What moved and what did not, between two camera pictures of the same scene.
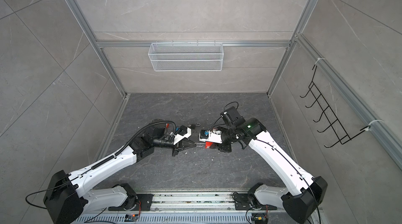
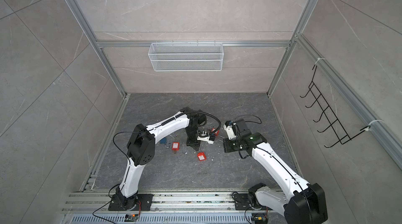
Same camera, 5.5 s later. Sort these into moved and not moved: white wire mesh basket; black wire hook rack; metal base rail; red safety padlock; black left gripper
Moved: red safety padlock; black left gripper
Not moved: metal base rail; black wire hook rack; white wire mesh basket
